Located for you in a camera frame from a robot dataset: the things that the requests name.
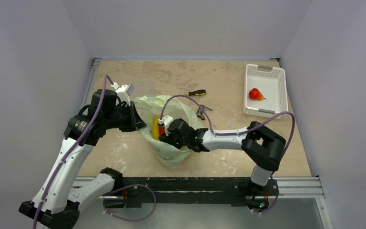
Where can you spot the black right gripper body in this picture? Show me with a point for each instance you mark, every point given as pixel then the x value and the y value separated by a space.
pixel 169 137

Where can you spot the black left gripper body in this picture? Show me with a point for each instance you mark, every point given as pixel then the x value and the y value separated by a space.
pixel 124 119

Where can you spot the green plastic bag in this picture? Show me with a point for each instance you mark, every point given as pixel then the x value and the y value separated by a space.
pixel 159 112

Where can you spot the red fake fruit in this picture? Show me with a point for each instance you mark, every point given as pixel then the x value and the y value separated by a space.
pixel 161 130

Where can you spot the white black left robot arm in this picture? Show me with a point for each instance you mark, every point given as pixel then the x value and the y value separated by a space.
pixel 58 205

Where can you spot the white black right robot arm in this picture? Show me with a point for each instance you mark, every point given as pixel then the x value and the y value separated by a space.
pixel 264 146

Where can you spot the yellow fake banana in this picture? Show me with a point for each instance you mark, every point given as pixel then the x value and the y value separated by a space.
pixel 155 128

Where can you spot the red fake pear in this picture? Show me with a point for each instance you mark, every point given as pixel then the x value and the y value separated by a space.
pixel 255 94

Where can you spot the grey metal faucet tap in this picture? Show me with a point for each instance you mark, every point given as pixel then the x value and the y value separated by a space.
pixel 200 112

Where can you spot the clear plastic screw box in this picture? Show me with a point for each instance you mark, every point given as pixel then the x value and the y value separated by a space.
pixel 143 88

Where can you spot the yellow black screwdriver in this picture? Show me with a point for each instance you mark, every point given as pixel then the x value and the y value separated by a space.
pixel 197 92

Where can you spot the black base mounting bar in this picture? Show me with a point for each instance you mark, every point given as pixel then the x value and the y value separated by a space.
pixel 234 191

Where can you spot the white plastic basket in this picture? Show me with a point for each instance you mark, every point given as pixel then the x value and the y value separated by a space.
pixel 271 83

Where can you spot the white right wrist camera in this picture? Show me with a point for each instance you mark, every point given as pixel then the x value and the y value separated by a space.
pixel 165 122

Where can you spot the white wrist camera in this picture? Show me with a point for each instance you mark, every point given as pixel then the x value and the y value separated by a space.
pixel 124 92
pixel 165 122

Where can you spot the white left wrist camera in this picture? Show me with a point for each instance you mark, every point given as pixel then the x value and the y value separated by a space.
pixel 124 92

